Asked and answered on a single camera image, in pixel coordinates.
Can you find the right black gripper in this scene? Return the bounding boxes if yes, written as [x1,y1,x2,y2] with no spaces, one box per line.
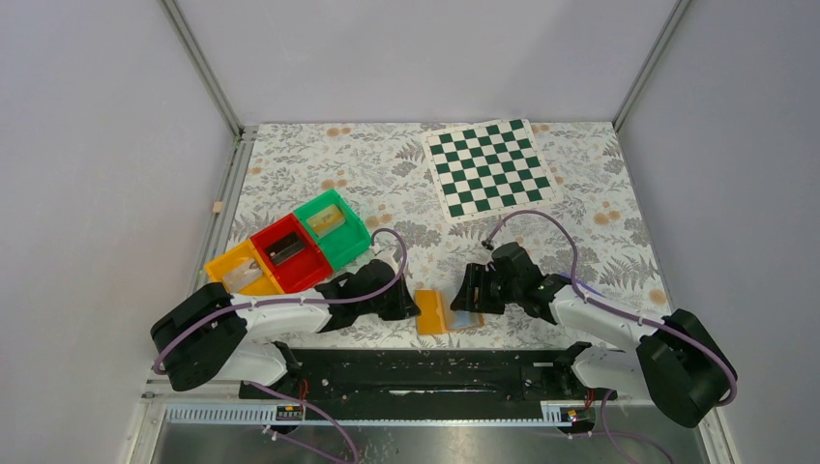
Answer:
[450,262,522,315]

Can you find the orange card holder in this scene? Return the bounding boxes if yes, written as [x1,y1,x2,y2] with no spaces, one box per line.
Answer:
[414,289,484,336]

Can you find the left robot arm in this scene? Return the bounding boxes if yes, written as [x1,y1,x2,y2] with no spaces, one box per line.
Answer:
[150,259,421,397]

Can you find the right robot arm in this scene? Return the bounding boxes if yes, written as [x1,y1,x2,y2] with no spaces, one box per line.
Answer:
[451,243,738,428]

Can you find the gold card in green bin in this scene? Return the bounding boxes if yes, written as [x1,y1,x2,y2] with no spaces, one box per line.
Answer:
[307,205,346,238]

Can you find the black card in red bin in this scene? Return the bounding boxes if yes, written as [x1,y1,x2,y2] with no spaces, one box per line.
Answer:
[265,232,306,266]

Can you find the silver card in yellow bin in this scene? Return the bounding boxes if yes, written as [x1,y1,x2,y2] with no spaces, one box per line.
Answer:
[222,259,263,293]

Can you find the green plastic bin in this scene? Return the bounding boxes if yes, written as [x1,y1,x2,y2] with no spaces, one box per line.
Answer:
[294,189,371,271]

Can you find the purple cylinder tool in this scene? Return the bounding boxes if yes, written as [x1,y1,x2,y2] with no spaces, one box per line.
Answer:
[561,273,601,296]

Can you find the red plastic bin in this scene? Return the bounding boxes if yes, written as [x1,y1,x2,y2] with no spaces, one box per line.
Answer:
[250,214,333,293]

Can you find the green white chessboard mat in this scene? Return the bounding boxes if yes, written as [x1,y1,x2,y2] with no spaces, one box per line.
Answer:
[421,119,564,224]

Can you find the yellow plastic bin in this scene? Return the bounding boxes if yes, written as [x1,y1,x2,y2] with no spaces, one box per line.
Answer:
[204,240,283,296]

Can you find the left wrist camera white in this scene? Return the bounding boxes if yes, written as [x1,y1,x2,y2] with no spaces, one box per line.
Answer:
[372,246,402,271]

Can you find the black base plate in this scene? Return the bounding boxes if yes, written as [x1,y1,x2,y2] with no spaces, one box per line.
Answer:
[269,349,605,421]

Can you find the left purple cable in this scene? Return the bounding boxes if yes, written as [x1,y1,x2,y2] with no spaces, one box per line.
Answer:
[152,227,409,464]

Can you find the purple cable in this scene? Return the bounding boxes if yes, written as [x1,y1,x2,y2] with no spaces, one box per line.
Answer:
[152,227,409,464]
[482,210,739,464]

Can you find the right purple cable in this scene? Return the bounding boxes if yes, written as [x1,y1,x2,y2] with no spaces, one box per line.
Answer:
[482,210,739,464]

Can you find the aluminium rail front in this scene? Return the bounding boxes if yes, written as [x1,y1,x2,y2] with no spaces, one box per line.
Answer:
[147,362,722,429]

